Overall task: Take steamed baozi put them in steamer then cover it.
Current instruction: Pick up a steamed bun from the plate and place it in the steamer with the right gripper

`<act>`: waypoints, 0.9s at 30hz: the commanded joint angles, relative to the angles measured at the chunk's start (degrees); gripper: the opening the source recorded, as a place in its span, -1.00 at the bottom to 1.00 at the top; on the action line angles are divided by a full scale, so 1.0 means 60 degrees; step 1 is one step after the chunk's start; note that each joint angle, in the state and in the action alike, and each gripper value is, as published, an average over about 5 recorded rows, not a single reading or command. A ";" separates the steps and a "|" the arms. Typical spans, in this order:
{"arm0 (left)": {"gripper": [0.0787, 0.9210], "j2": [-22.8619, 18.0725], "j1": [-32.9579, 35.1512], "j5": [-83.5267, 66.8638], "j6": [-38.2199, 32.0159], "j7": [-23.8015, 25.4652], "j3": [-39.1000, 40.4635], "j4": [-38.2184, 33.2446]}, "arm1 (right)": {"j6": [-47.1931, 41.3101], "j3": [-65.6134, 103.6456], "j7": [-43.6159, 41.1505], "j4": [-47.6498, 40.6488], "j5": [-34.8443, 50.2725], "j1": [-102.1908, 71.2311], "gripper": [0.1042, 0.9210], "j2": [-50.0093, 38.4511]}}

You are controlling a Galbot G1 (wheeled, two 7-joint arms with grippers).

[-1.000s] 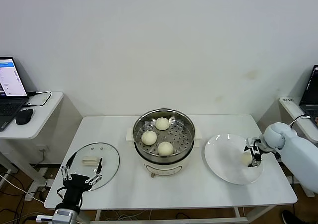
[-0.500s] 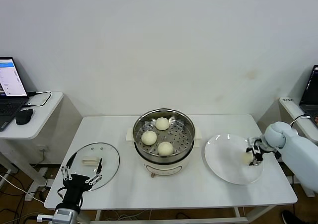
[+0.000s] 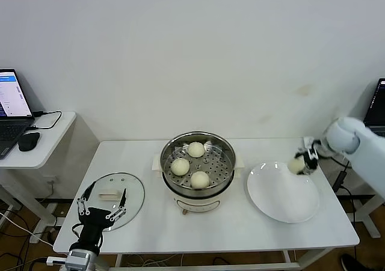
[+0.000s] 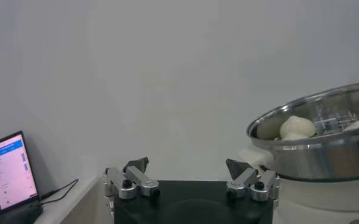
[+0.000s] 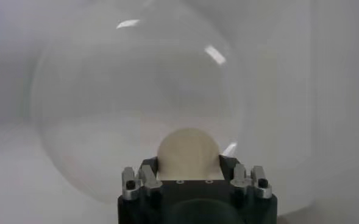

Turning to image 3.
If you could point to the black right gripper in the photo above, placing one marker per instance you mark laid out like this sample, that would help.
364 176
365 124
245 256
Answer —
312 163

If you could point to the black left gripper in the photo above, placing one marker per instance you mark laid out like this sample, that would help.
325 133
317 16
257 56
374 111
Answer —
93 223

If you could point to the white steamed baozi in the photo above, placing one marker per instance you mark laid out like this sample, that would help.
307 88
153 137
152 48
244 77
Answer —
295 166
196 150
200 180
180 166

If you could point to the light blue right robot arm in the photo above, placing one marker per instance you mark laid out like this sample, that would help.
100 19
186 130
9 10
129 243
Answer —
343 135

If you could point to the stainless steel steamer basket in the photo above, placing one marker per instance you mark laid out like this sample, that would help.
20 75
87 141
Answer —
224 151

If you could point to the white round plate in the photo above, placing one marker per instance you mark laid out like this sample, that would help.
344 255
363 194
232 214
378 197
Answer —
279 193

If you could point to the white side table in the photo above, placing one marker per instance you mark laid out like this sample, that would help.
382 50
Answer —
45 151
368 217

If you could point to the cream electric cooker base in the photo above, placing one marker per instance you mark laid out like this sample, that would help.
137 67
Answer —
195 203

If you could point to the black computer mouse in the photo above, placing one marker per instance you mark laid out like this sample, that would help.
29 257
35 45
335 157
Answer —
29 141

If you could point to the laptop with dark screen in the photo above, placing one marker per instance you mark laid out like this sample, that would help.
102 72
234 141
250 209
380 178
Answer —
377 102

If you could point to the black shoe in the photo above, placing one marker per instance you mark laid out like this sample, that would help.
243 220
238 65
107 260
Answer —
350 263

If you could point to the laptop with white screen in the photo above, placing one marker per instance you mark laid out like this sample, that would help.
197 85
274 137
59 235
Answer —
12 102

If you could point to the white wall socket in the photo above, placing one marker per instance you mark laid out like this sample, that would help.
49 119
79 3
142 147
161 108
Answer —
51 180

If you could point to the white table leg frame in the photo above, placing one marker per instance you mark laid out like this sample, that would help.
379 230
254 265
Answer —
118 259

